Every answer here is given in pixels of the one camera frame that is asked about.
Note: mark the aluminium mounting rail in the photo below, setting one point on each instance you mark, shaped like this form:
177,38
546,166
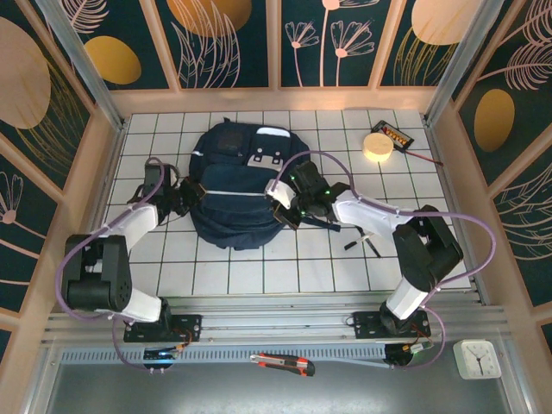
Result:
276,319

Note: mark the navy blue backpack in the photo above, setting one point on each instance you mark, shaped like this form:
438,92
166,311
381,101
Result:
233,207

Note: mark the orange black utility knife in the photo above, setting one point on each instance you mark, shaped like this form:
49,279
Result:
282,364

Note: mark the white alarm clock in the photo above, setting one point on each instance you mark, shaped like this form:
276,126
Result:
476,360

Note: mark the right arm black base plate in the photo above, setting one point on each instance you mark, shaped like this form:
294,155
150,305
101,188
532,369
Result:
366,323

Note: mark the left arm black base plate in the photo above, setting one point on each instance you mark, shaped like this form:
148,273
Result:
190,328

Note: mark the black controller board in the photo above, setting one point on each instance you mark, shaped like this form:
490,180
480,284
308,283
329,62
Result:
157,354
405,351

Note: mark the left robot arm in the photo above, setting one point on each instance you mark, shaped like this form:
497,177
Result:
99,276

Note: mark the black charger box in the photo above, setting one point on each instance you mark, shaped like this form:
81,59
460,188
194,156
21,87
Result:
392,134

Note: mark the aluminium side rail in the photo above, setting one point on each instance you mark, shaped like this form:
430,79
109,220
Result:
434,146
113,164

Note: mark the aluminium corner post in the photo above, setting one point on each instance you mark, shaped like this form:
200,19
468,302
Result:
462,64
84,64

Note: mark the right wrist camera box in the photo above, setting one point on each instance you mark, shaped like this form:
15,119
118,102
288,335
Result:
280,194

